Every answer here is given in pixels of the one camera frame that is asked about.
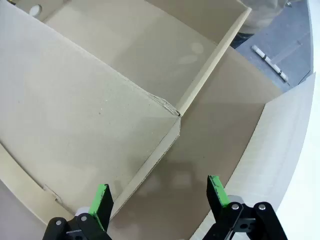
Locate person torso beige sweater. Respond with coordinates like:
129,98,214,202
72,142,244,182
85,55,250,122
229,0,292,49

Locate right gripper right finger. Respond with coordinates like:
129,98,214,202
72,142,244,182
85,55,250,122
199,174,288,240

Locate white bar black bands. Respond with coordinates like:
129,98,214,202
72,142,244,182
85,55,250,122
250,44,291,86

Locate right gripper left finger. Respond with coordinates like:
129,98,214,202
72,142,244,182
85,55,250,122
42,183,115,240

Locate brown cardboard shoe box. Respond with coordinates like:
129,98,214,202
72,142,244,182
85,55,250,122
0,0,316,240

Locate large white storage box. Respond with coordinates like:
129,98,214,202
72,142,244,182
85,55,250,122
273,0,320,240

